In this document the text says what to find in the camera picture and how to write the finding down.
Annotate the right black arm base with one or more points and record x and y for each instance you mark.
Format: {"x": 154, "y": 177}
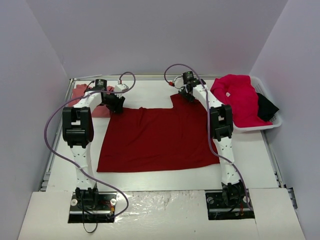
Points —
{"x": 220, "y": 207}

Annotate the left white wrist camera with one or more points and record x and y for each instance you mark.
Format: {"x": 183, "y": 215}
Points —
{"x": 120, "y": 88}

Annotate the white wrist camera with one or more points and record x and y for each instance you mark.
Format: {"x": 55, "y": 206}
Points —
{"x": 177, "y": 82}
{"x": 120, "y": 88}

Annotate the black garment in basket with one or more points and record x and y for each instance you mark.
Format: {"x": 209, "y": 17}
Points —
{"x": 266, "y": 109}

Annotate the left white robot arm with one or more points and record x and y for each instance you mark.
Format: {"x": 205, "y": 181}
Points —
{"x": 78, "y": 130}

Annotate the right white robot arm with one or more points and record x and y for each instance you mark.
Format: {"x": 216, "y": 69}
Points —
{"x": 220, "y": 129}

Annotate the folded salmon pink t-shirt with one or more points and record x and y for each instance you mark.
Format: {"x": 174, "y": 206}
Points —
{"x": 100, "y": 112}

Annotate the white plastic laundry basket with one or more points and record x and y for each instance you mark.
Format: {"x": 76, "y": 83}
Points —
{"x": 276, "y": 120}

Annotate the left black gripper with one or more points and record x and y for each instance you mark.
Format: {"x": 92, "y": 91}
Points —
{"x": 116, "y": 104}

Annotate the bright pink t-shirt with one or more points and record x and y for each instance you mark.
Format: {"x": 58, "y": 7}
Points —
{"x": 237, "y": 91}

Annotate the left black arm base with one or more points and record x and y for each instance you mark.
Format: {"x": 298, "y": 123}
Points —
{"x": 92, "y": 206}

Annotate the dark red t-shirt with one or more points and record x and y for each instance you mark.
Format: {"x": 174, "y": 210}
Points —
{"x": 157, "y": 139}

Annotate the white foreground cover board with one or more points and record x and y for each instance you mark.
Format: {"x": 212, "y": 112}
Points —
{"x": 167, "y": 215}

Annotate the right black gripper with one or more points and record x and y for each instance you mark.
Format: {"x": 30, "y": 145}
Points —
{"x": 188, "y": 94}

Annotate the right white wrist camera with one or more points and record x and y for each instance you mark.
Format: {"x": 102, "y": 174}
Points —
{"x": 177, "y": 82}

